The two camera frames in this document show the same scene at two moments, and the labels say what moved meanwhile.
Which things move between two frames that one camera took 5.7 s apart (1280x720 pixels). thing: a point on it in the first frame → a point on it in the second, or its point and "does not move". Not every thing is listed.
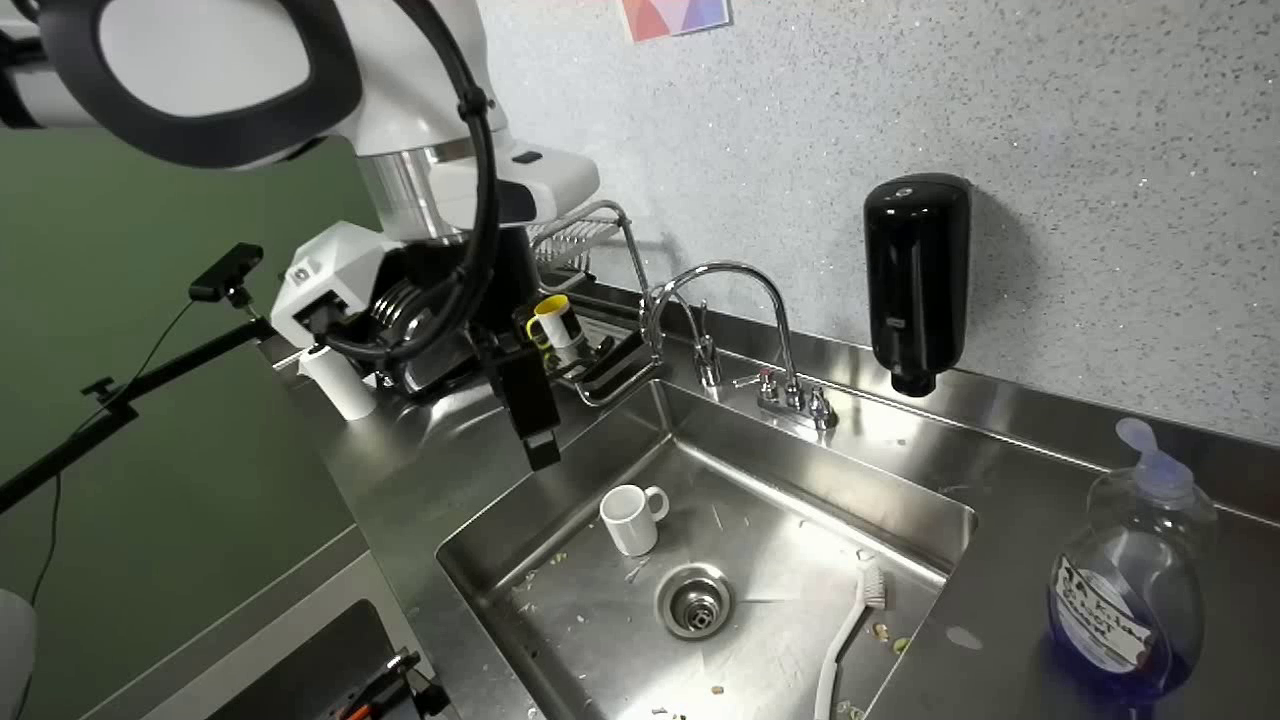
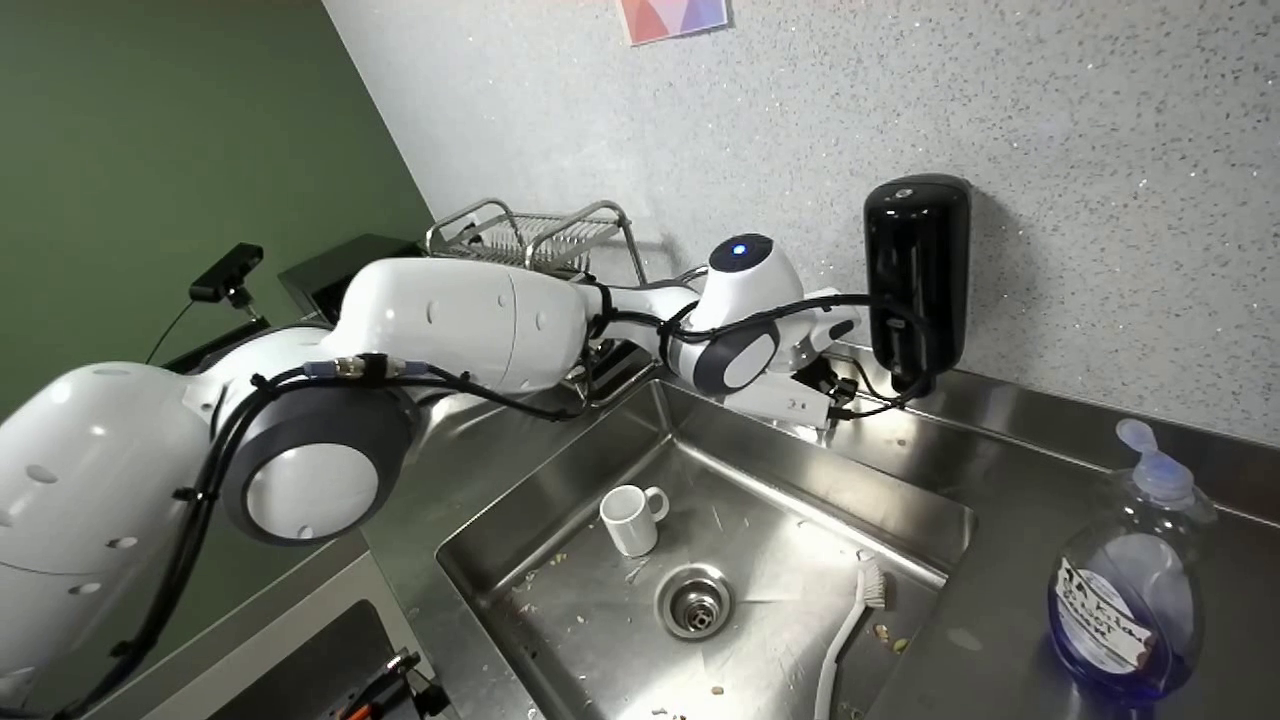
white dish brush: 874,593 does not move
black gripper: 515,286 → 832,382
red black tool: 397,677 does not move
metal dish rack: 593,257 does not move
